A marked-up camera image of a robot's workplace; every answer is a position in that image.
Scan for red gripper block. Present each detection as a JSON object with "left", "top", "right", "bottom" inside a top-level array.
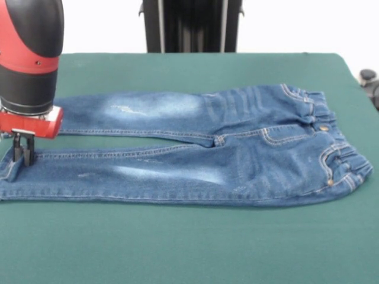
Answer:
[{"left": 0, "top": 106, "right": 65, "bottom": 166}]

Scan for blue denim jeans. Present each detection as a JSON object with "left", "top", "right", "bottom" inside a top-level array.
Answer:
[{"left": 0, "top": 83, "right": 374, "bottom": 208}]

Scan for dark green tablecloth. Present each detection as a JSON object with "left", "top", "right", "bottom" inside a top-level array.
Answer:
[{"left": 0, "top": 52, "right": 379, "bottom": 284}]

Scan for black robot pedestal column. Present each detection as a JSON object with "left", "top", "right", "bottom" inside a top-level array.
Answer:
[{"left": 137, "top": 0, "right": 245, "bottom": 54}]

